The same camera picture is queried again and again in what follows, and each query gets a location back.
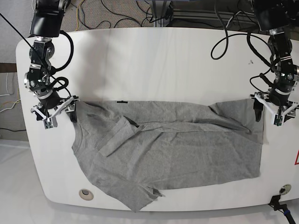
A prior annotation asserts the red triangle warning sticker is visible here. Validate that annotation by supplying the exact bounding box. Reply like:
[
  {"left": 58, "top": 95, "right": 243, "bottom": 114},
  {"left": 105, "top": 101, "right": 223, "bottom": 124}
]
[{"left": 294, "top": 151, "right": 299, "bottom": 165}]

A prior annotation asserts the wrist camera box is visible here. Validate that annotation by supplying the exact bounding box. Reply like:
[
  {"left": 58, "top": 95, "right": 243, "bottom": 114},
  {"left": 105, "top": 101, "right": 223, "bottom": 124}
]
[
  {"left": 271, "top": 114, "right": 285, "bottom": 126},
  {"left": 43, "top": 117, "right": 57, "bottom": 129}
]

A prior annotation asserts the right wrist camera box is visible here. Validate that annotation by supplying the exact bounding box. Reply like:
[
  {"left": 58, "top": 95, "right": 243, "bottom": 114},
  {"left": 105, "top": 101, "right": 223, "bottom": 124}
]
[{"left": 43, "top": 117, "right": 57, "bottom": 129}]

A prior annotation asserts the aluminium frame stand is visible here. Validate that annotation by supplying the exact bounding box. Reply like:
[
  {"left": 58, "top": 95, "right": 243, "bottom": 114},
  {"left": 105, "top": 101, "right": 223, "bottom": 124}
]
[{"left": 148, "top": 0, "right": 173, "bottom": 28}]

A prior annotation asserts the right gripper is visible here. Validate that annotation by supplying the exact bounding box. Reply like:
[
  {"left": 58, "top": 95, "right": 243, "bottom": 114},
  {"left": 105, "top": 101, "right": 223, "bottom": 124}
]
[{"left": 30, "top": 91, "right": 79, "bottom": 123}]

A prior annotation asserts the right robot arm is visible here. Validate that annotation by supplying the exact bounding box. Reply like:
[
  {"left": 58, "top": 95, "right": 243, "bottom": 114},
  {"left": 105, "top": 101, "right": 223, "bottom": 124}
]
[{"left": 24, "top": 0, "right": 78, "bottom": 129}]

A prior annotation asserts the black clamp with cable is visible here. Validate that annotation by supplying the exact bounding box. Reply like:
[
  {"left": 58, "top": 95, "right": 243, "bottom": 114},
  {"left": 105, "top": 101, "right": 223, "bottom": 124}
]
[{"left": 268, "top": 195, "right": 296, "bottom": 224}]

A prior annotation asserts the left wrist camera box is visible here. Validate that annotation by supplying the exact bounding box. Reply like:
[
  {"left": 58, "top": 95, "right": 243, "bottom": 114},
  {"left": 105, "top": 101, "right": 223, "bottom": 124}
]
[{"left": 271, "top": 114, "right": 285, "bottom": 126}]

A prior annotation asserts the beige table grommet left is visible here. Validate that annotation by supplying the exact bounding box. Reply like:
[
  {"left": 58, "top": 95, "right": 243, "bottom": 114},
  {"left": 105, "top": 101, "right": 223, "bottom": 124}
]
[{"left": 79, "top": 189, "right": 94, "bottom": 201}]

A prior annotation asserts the white floor cable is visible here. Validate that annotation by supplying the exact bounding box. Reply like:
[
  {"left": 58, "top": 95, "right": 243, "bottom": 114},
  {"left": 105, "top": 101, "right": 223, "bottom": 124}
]
[{"left": 0, "top": 72, "right": 17, "bottom": 97}]

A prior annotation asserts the yellow floor cable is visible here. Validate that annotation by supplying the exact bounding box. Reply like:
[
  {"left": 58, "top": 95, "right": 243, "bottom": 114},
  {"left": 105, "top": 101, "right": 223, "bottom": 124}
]
[{"left": 74, "top": 0, "right": 85, "bottom": 32}]

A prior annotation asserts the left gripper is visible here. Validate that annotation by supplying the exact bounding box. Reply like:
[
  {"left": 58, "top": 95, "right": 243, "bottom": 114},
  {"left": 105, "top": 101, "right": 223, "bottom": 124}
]
[{"left": 250, "top": 89, "right": 299, "bottom": 122}]

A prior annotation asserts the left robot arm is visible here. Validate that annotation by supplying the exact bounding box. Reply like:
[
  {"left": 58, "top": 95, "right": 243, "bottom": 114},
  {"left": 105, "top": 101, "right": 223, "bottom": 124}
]
[{"left": 249, "top": 0, "right": 299, "bottom": 126}]

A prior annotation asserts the grey t-shirt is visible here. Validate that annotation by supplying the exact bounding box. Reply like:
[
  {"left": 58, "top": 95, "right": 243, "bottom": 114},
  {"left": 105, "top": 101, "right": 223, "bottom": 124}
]
[{"left": 72, "top": 99, "right": 263, "bottom": 211}]

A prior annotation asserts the silver table grommet right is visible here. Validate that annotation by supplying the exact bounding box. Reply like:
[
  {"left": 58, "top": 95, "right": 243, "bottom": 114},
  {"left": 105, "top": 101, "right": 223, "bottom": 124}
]
[{"left": 279, "top": 184, "right": 292, "bottom": 195}]

